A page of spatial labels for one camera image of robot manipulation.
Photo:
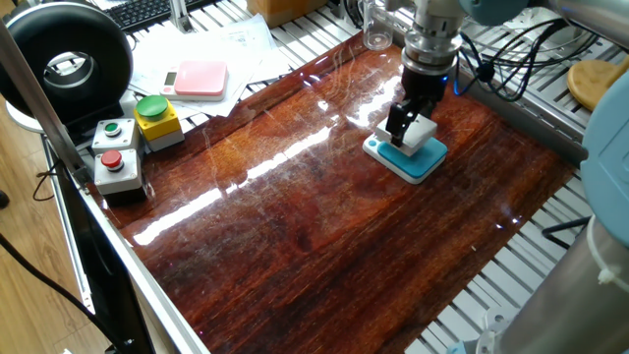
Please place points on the grey aluminium frame post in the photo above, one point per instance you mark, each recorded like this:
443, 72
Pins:
44, 103

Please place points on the yellow box big green button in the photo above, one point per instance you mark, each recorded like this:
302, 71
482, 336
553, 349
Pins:
159, 125

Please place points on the blue white kitchen scale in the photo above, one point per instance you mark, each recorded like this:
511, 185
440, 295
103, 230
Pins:
417, 164

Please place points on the glossy brown wood-grain mat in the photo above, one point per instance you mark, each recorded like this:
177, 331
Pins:
344, 275

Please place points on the aluminium table edge rail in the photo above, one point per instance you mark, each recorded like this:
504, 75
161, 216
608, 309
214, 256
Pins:
147, 290

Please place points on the white wall socket block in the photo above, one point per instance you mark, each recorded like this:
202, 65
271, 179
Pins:
421, 135

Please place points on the grey box red button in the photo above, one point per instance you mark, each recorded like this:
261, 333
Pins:
118, 174

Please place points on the black computer keyboard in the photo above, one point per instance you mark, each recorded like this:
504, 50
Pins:
147, 12

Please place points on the black flat panel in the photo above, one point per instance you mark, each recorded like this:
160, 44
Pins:
108, 285

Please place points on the white paper sheets pile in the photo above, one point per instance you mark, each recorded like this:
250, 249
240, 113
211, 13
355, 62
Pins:
206, 46

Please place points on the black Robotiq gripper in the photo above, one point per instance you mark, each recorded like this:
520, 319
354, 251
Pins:
423, 86

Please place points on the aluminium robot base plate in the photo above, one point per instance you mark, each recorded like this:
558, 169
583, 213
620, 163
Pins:
494, 327

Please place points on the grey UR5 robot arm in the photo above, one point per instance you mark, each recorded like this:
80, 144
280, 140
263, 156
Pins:
609, 162

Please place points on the clear glass beaker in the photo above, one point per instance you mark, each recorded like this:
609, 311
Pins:
378, 29

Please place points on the silver metal mount with plate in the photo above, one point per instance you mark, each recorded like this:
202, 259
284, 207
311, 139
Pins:
555, 37

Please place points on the round wooden stand base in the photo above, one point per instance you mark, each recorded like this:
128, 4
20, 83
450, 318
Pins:
587, 83

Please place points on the grey box small green button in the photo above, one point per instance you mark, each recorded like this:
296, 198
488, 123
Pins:
115, 137

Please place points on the pink white kitchen scale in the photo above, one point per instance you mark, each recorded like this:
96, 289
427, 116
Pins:
199, 78

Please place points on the brown cardboard box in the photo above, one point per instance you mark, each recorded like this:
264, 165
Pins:
282, 12

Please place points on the silver metal stand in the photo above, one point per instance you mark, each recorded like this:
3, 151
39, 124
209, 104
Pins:
181, 17

